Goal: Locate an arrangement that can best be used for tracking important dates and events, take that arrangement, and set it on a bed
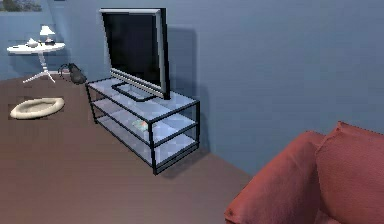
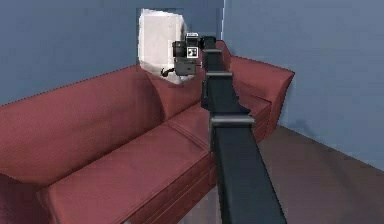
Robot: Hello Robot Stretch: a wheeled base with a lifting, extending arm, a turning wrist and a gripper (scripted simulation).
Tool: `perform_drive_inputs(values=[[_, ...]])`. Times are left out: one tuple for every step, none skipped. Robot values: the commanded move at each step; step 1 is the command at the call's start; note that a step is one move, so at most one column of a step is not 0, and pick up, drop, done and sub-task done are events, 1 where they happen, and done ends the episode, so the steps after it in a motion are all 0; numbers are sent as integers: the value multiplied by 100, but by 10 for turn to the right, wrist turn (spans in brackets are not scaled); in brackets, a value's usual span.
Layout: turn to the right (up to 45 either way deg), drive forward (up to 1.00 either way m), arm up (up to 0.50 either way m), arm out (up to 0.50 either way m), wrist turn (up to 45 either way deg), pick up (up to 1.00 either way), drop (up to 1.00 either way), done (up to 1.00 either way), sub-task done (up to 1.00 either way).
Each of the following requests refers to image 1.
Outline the black flat television set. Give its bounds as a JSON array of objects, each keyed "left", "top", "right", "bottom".
[{"left": 98, "top": 7, "right": 171, "bottom": 103}]

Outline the black glass television stand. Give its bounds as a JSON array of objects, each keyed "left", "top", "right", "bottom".
[{"left": 85, "top": 77, "right": 201, "bottom": 176}]

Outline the dark grey bag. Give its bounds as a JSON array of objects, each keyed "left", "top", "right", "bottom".
[{"left": 57, "top": 62, "right": 88, "bottom": 85}]

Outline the white round side table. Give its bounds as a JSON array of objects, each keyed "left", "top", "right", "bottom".
[{"left": 6, "top": 42, "right": 66, "bottom": 84}]

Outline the red sofa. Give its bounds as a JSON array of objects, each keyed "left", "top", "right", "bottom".
[{"left": 224, "top": 121, "right": 384, "bottom": 224}]

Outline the framed wall picture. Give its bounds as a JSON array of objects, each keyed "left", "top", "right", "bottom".
[{"left": 0, "top": 0, "right": 43, "bottom": 13}]

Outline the cream oval pet bed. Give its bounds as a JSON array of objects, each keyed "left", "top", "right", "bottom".
[{"left": 9, "top": 97, "right": 66, "bottom": 120}]

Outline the white table lamp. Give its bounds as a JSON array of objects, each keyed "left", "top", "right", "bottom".
[{"left": 39, "top": 25, "right": 56, "bottom": 46}]

